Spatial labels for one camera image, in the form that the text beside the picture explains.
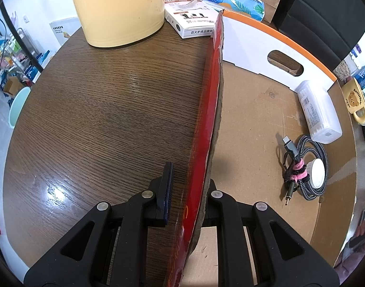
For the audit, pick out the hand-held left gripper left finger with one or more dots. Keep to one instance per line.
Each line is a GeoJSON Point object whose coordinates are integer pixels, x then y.
{"type": "Point", "coordinates": [168, 191]}

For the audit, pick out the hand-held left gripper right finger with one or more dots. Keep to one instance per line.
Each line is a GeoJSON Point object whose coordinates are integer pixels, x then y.
{"type": "Point", "coordinates": [214, 206]}

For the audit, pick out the orange cardboard box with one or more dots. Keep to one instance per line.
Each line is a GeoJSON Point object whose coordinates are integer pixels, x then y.
{"type": "Point", "coordinates": [254, 110]}

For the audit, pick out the white round charger puck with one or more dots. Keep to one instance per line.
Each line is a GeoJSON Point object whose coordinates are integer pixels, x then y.
{"type": "Point", "coordinates": [317, 173]}

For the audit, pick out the clear cotton swab box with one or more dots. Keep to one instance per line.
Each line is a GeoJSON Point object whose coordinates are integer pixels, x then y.
{"type": "Point", "coordinates": [318, 110]}

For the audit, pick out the pale green bin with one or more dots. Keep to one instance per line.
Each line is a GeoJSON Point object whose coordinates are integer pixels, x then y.
{"type": "Point", "coordinates": [19, 107]}

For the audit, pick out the white product box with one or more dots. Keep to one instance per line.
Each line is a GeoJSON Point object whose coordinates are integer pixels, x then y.
{"type": "Point", "coordinates": [188, 21]}

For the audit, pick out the yellow bear mug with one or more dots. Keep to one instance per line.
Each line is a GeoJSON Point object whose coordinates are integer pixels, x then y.
{"type": "Point", "coordinates": [354, 98]}

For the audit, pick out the blue printed packet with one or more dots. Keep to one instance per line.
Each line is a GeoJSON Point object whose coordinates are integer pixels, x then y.
{"type": "Point", "coordinates": [31, 71]}

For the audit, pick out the small cardboard floor box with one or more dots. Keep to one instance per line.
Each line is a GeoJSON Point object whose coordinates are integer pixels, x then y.
{"type": "Point", "coordinates": [13, 86]}

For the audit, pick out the clear jar of oats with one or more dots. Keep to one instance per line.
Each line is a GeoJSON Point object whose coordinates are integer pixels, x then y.
{"type": "Point", "coordinates": [345, 70]}

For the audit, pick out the white labelled board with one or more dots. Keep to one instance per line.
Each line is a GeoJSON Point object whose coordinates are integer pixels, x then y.
{"type": "Point", "coordinates": [63, 33]}

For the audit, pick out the yellow thermos jug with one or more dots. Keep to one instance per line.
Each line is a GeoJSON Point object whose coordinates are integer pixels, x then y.
{"type": "Point", "coordinates": [116, 6]}

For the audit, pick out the cluttered storage rack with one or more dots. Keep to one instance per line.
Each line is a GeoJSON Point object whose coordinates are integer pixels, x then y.
{"type": "Point", "coordinates": [21, 53]}

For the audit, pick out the black light stand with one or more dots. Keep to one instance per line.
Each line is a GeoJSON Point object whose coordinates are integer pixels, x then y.
{"type": "Point", "coordinates": [21, 38]}

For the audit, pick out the black paper bag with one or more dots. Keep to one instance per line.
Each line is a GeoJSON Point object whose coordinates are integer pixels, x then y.
{"type": "Point", "coordinates": [319, 12]}

